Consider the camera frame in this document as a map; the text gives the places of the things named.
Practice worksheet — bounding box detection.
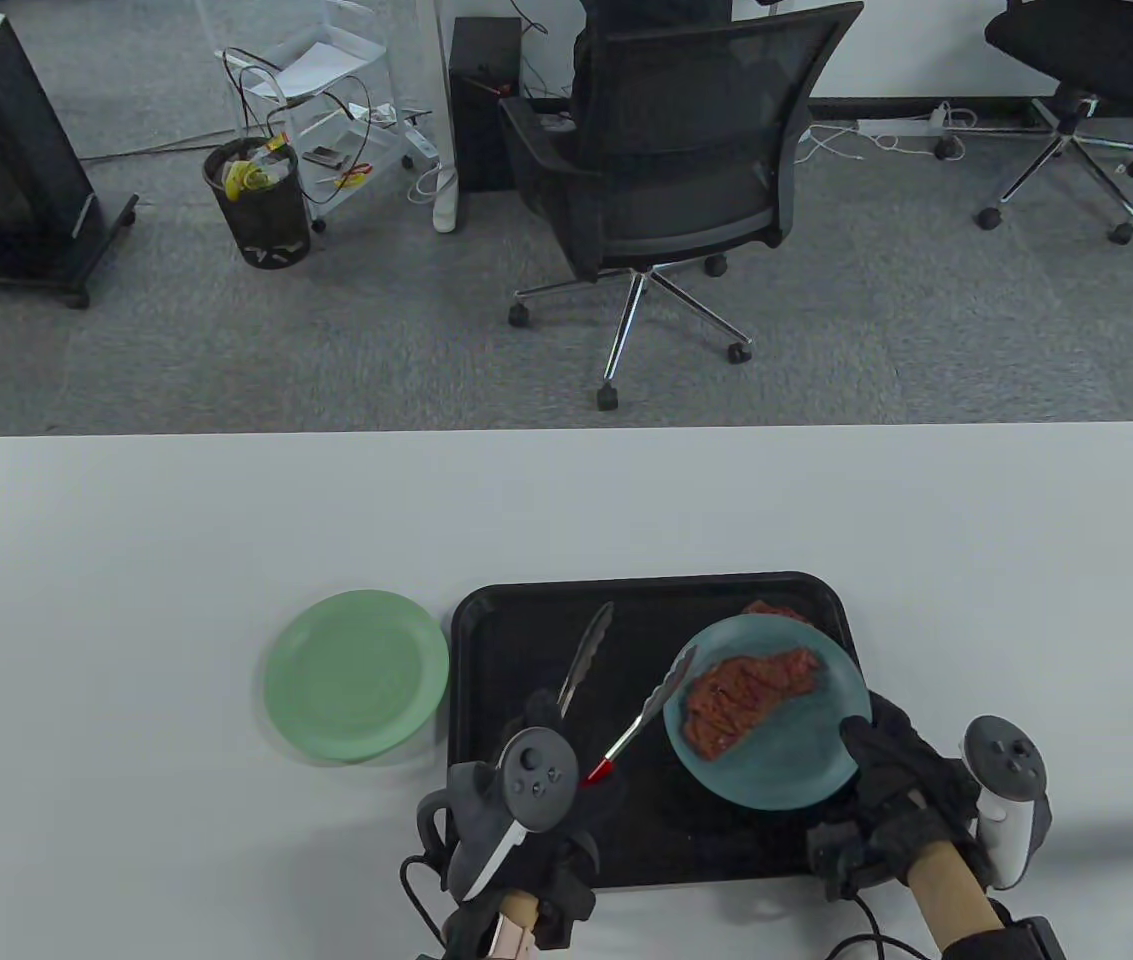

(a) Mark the green plate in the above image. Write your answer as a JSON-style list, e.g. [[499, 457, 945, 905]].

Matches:
[[262, 590, 451, 766]]

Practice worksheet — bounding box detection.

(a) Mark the black mesh trash bin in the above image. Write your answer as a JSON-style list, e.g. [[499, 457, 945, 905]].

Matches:
[[203, 137, 313, 271]]

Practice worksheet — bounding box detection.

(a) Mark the grey handheld controller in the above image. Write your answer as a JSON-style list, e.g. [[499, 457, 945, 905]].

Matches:
[[446, 727, 579, 901], [963, 713, 1054, 893]]

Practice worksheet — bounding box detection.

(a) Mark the teal plate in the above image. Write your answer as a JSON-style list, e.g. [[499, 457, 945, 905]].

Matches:
[[663, 613, 873, 811]]

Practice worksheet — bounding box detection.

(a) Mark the white desk leg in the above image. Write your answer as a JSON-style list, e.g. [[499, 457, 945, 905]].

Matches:
[[429, 0, 462, 234]]

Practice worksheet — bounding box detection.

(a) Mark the person's right forearm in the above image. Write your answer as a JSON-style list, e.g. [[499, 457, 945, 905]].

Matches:
[[904, 840, 1002, 960]]

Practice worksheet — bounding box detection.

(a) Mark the black plastic tray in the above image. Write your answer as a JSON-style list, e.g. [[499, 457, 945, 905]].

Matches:
[[449, 572, 872, 893]]

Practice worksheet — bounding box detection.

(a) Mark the silver kitchen tongs red tip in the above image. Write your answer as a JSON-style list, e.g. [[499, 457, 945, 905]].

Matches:
[[556, 601, 700, 788]]

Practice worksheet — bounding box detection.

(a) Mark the white paper sheet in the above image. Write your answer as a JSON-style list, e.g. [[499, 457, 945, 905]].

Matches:
[[271, 40, 372, 101]]

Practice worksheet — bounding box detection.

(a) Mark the white floor cable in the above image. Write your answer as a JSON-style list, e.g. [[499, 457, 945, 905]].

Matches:
[[794, 122, 937, 163]]

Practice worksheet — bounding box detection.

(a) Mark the white wire cart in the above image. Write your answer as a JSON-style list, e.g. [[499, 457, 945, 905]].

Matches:
[[196, 0, 439, 233]]

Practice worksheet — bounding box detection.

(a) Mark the black computer tower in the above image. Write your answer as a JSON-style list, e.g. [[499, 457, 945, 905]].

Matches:
[[450, 17, 527, 193]]

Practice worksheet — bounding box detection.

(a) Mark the black office chair chrome base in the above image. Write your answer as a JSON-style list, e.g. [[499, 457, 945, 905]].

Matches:
[[934, 0, 1133, 246]]

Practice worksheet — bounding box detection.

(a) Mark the pink wrist watch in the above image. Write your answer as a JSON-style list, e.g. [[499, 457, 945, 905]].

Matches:
[[484, 915, 539, 960]]

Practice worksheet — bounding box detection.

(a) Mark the white power strip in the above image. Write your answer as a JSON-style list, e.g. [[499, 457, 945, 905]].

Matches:
[[856, 103, 949, 138]]

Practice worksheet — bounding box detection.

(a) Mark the black wrist sensor box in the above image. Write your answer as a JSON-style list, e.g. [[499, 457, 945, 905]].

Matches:
[[936, 918, 1069, 960]]

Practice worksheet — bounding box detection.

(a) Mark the black mesh office chair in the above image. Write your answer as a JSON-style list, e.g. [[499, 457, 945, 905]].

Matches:
[[498, 0, 865, 413]]

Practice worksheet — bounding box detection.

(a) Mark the person's right hand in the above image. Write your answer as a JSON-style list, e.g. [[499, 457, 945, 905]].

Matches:
[[806, 690, 989, 903]]

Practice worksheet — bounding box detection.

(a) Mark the person's left forearm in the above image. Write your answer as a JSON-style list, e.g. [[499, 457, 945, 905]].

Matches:
[[491, 890, 539, 960]]

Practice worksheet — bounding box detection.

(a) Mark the black glove cable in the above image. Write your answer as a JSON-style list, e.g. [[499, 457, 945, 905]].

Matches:
[[826, 895, 937, 960], [399, 855, 447, 951]]

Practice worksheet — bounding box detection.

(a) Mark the person's left hand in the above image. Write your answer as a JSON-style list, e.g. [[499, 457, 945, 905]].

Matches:
[[441, 690, 627, 951]]

